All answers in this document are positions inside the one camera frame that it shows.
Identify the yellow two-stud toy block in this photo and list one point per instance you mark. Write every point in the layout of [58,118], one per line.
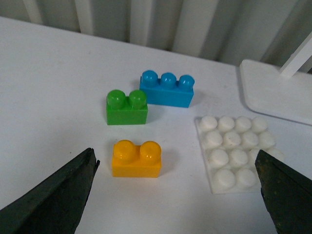
[130,160]

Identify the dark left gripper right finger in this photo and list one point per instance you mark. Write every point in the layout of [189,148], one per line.
[287,195]

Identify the green two-stud toy block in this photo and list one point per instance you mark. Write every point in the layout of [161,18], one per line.
[126,110]

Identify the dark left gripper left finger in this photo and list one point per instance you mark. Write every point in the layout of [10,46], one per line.
[56,205]

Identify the white lamp stand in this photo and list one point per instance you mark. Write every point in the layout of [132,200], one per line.
[284,92]

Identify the white studded base plate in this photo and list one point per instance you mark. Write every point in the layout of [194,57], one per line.
[230,147]

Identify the blue three-stud toy block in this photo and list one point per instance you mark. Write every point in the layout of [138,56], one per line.
[167,89]

